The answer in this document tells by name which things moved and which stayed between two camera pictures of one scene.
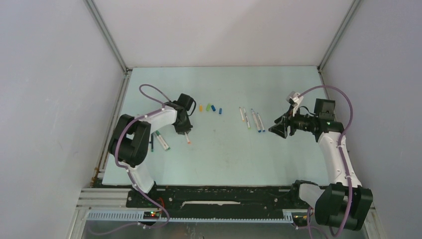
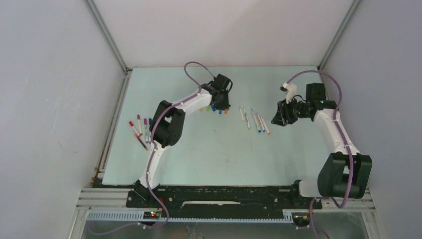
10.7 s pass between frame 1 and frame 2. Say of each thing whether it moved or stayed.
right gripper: moved
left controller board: stayed
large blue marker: stayed
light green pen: stayed
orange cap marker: moved
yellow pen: stayed
